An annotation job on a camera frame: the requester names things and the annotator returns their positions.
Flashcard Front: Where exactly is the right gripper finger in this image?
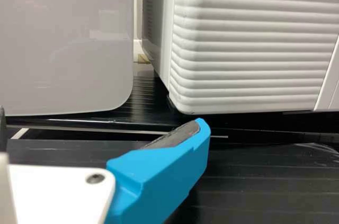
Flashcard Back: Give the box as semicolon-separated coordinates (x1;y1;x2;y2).
104;118;211;224

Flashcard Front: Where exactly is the black platform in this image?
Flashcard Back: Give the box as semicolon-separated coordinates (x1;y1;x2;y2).
5;69;339;145
0;135;339;224

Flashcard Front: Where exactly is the white incubator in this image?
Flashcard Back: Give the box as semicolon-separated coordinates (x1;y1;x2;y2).
141;0;177;95

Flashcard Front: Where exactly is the incubator door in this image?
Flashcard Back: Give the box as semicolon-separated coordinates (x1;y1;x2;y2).
168;0;339;115

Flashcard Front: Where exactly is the white box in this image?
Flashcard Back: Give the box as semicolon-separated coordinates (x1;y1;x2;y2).
0;0;135;117

